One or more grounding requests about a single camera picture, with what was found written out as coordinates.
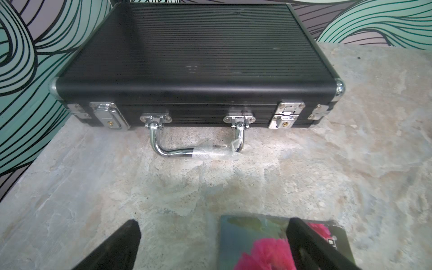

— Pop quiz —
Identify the black aluminium briefcase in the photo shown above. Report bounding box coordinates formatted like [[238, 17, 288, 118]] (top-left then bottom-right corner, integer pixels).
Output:
[[48, 2, 346, 132]]

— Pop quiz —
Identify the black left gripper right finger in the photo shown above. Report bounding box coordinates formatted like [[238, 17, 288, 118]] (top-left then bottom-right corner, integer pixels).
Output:
[[286, 218, 359, 270]]

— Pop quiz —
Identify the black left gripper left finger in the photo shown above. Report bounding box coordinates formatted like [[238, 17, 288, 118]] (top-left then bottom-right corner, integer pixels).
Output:
[[74, 219, 141, 270]]

